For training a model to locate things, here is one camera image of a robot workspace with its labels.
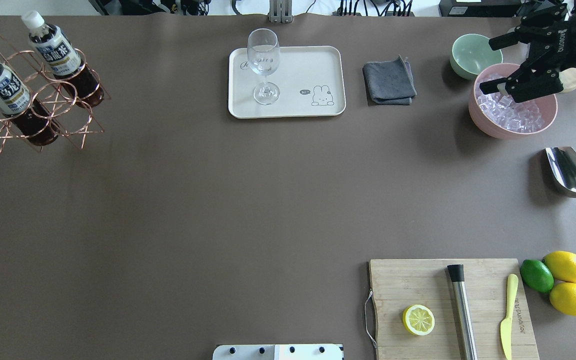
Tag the copper wire bottle basket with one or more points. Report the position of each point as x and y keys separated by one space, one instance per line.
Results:
x=74 y=123

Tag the tea bottle middle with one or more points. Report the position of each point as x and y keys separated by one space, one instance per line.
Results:
x=51 y=43

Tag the tea bottle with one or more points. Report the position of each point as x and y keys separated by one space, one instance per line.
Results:
x=27 y=113
x=51 y=43

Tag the tea bottle front left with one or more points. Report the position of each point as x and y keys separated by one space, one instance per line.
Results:
x=27 y=113

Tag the green bowl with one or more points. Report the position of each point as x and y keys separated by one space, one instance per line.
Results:
x=471 y=54

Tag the pink bowl with ice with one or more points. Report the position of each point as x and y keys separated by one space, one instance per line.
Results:
x=500 y=116

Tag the grey folded cloth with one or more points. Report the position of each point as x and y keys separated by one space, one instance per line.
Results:
x=390 y=82

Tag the metal ice scoop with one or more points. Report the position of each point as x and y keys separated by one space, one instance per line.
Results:
x=562 y=162

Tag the white rabbit tray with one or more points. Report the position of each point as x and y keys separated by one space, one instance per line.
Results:
x=310 y=81

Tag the steel muddler black tip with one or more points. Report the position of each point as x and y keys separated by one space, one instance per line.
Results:
x=458 y=281

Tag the yellow lemon upper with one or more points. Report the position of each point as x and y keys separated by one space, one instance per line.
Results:
x=562 y=265

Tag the yellow lemon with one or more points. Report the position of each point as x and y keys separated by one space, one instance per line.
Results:
x=563 y=298
x=562 y=265

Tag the green lime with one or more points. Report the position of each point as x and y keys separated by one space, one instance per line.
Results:
x=536 y=275

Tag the yellow plastic knife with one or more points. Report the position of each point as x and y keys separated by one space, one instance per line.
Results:
x=506 y=324

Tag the clear wine glass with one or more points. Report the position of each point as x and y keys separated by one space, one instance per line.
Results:
x=263 y=58

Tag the yellow lemon lower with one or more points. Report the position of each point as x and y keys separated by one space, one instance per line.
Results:
x=563 y=298

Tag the wooden cutting board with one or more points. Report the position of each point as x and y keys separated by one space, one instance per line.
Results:
x=397 y=284

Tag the half lemon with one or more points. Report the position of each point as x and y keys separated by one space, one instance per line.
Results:
x=418 y=320

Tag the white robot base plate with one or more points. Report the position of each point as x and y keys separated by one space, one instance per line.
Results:
x=299 y=351

